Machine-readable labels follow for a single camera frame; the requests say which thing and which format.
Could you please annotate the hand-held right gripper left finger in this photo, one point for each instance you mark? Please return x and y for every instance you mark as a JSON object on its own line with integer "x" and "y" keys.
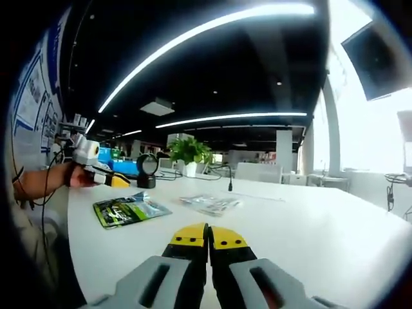
{"x": 151, "y": 283}

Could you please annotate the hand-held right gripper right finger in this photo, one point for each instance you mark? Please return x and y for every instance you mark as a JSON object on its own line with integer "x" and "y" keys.
{"x": 251, "y": 283}

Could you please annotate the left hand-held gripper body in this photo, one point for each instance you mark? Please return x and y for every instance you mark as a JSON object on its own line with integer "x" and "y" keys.
{"x": 83, "y": 149}

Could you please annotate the green black foil packet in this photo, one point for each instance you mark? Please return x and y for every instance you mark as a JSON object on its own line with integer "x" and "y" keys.
{"x": 128, "y": 209}

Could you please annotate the pile of silver sheet goods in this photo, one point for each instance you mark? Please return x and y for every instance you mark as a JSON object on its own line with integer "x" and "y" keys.
{"x": 209, "y": 202}

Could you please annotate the person's left hand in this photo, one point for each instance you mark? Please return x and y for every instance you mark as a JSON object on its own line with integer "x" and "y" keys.
{"x": 80, "y": 178}

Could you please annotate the blue plastic box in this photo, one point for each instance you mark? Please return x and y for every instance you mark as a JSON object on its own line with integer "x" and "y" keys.
{"x": 122, "y": 165}

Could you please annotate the white storage shelf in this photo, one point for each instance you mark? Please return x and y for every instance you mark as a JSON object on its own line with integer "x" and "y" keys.
{"x": 78, "y": 120}

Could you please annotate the black barcode scanner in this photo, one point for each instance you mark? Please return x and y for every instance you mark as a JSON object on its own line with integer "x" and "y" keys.
{"x": 146, "y": 170}

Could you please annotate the white table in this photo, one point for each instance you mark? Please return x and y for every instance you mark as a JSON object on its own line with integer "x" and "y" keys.
{"x": 289, "y": 231}

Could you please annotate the green potted plant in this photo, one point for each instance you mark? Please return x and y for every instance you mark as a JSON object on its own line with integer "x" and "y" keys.
{"x": 190, "y": 151}

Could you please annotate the square ceiling vent panel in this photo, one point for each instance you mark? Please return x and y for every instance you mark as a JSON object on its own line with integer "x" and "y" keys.
{"x": 157, "y": 107}

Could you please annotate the person's beige clothing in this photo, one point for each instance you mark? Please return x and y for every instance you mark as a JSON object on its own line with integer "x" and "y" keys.
{"x": 29, "y": 231}

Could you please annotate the white office partition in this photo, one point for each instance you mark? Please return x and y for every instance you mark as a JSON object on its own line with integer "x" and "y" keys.
{"x": 259, "y": 172}

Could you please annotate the long white ceiling light strip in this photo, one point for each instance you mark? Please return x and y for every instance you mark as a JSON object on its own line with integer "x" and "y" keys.
{"x": 225, "y": 117}
{"x": 225, "y": 21}

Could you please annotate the black laptop stand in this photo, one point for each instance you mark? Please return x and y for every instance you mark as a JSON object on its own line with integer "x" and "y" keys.
{"x": 402, "y": 178}

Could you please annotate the open laptop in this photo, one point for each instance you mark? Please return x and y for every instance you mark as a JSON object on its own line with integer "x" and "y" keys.
{"x": 406, "y": 125}

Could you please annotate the blue white wall board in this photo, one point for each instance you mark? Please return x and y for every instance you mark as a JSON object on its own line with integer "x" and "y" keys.
{"x": 29, "y": 103}

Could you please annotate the black wall monitor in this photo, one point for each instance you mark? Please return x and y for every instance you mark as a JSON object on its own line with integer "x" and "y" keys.
{"x": 376, "y": 61}

